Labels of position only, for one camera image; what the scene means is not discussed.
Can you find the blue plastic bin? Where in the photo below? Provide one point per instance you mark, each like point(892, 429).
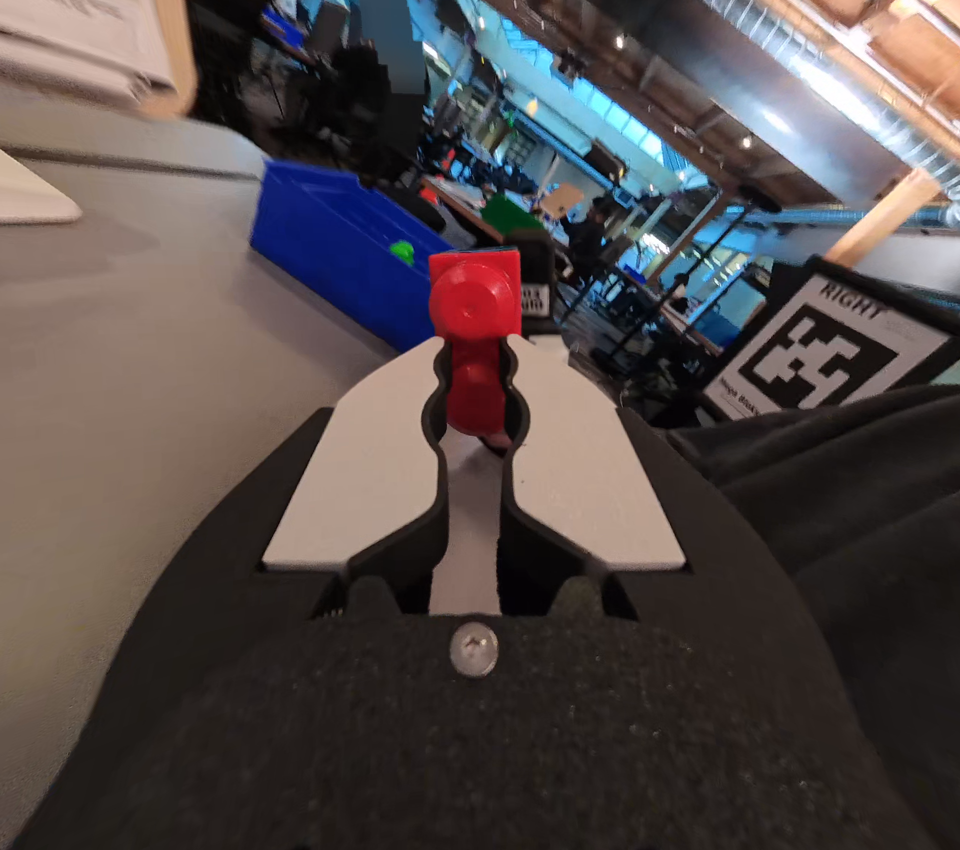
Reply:
point(322, 243)

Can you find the printed tag board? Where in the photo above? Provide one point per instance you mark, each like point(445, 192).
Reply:
point(817, 355)

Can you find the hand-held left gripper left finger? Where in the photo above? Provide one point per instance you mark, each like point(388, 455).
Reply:
point(352, 475)

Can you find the white folding book stand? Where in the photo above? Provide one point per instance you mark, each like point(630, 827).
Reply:
point(30, 198)

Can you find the grey desk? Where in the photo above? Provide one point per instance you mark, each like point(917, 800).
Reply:
point(150, 378)

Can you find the green plastic bin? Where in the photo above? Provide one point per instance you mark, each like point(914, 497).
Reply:
point(510, 213)

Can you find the red two-stud toy block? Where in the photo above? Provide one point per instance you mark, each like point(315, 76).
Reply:
point(472, 310)

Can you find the large silver air duct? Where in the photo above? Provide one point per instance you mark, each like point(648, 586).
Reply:
point(750, 3)

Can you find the long wooden table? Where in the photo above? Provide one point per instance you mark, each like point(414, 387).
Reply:
point(457, 205)

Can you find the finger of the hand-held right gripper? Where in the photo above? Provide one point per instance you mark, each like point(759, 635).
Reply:
point(547, 349)

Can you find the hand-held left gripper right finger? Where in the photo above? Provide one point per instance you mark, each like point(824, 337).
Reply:
point(600, 475)

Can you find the black monitor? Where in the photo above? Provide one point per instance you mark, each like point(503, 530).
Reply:
point(604, 160)

